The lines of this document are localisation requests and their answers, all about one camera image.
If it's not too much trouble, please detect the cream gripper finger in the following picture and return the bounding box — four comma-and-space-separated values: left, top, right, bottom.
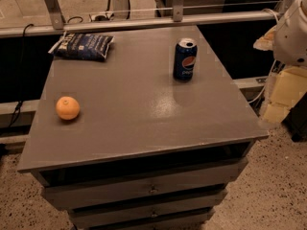
261, 66, 307, 124
253, 26, 275, 51

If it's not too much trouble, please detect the blue pepsi can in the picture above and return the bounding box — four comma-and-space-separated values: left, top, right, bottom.
173, 37, 198, 81

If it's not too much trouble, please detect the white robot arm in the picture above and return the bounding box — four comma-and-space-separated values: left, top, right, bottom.
253, 0, 307, 123

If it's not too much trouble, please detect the white power strip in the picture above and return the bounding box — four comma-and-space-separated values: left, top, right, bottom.
89, 12, 114, 22

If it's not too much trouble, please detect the dark blue chip bag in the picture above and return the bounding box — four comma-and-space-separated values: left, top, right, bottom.
48, 33, 114, 61

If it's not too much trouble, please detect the orange fruit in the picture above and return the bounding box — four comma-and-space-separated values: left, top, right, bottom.
56, 96, 80, 120

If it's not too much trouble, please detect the grey metal railing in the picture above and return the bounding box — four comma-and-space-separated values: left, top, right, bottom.
0, 0, 294, 37

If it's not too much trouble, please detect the white cable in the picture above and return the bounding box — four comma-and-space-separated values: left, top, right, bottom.
248, 59, 278, 105

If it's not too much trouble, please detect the black cable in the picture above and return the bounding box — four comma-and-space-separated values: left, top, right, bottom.
7, 23, 35, 129

